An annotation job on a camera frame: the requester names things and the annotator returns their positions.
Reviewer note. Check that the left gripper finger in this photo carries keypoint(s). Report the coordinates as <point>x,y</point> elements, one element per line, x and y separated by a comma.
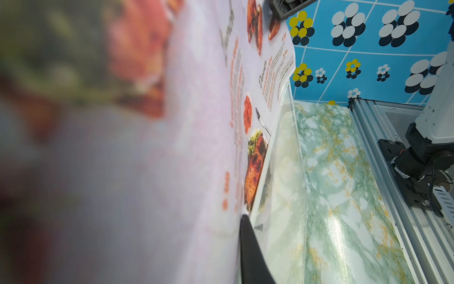
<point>253,266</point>

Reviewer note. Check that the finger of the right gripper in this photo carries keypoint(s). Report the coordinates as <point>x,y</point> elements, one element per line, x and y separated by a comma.
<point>283,9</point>

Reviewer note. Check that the white narrow rack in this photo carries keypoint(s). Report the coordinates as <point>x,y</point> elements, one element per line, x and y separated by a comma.
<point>279,215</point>

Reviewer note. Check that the restaurant menu sheet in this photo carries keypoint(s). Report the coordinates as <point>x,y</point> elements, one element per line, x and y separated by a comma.
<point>133,135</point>

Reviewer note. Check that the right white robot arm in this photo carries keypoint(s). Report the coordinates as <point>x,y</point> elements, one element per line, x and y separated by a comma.
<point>387,51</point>

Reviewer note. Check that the aluminium front rail frame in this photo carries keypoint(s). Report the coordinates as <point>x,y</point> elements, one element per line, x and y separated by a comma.
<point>427,240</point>

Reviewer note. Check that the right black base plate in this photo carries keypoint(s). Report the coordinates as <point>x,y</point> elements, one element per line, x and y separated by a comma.
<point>416,175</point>

